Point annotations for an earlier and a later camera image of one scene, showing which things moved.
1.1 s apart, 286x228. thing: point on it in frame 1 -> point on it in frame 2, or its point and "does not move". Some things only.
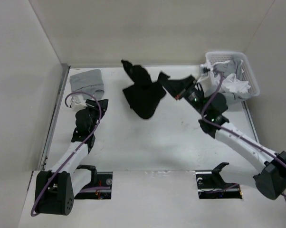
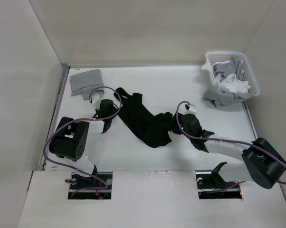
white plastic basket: (213, 57) does not move
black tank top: (143, 96) -> (154, 130)
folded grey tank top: (90, 82) does not move
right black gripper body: (192, 96) -> (180, 121)
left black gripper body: (95, 114) -> (114, 111)
